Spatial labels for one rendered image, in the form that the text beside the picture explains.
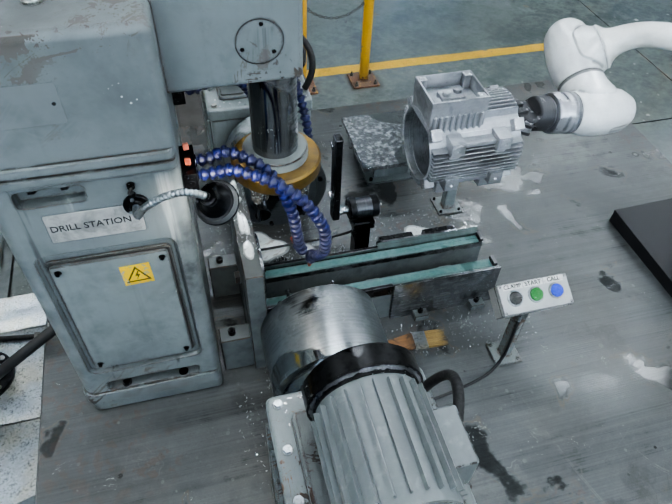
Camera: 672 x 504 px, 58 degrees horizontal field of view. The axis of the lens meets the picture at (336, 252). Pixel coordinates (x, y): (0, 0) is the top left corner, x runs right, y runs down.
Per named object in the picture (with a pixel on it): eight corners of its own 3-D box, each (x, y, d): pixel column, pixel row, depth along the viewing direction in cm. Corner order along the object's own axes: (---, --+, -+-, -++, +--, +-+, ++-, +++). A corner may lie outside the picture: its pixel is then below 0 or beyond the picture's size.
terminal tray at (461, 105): (428, 136, 120) (433, 105, 115) (410, 105, 127) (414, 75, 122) (484, 128, 122) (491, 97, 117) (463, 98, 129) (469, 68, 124)
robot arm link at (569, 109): (588, 106, 126) (564, 106, 125) (570, 142, 133) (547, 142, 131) (567, 83, 132) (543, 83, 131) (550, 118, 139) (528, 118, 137)
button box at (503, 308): (495, 320, 135) (505, 317, 130) (487, 289, 137) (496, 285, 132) (563, 306, 139) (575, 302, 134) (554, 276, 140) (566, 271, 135)
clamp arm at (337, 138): (330, 221, 156) (333, 142, 137) (327, 213, 158) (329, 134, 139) (343, 219, 157) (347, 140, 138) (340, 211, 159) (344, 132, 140)
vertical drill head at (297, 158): (243, 242, 124) (216, 14, 88) (231, 185, 135) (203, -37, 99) (328, 228, 127) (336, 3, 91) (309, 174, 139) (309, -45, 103)
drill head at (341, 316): (293, 507, 115) (290, 450, 97) (260, 349, 139) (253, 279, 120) (416, 476, 120) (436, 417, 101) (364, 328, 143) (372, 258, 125)
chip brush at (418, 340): (371, 356, 152) (371, 354, 151) (367, 339, 155) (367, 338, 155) (449, 345, 155) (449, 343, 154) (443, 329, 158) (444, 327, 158)
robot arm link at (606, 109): (563, 146, 136) (545, 98, 140) (620, 144, 140) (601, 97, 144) (592, 118, 126) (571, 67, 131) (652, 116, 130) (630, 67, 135)
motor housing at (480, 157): (425, 206, 129) (438, 133, 115) (397, 151, 141) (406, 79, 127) (511, 191, 132) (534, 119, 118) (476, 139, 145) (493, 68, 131)
